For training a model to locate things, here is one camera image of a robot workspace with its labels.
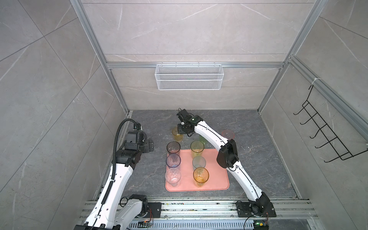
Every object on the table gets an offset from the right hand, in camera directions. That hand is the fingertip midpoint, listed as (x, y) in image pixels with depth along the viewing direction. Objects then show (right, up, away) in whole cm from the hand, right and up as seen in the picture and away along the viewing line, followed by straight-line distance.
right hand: (180, 129), depth 100 cm
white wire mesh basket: (+6, +37, +1) cm, 38 cm away
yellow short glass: (-2, -5, -1) cm, 6 cm away
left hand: (-21, -4, -23) cm, 32 cm away
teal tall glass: (+11, -20, -13) cm, 26 cm away
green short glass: (+13, -4, -29) cm, 32 cm away
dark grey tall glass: (-4, -10, -17) cm, 20 cm away
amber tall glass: (+12, -25, -21) cm, 35 cm away
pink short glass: (+37, -4, +10) cm, 39 cm away
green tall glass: (+11, -11, -15) cm, 21 cm away
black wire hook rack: (+70, -8, -41) cm, 82 cm away
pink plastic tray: (+23, -29, -16) cm, 41 cm away
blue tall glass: (-4, -18, -16) cm, 25 cm away
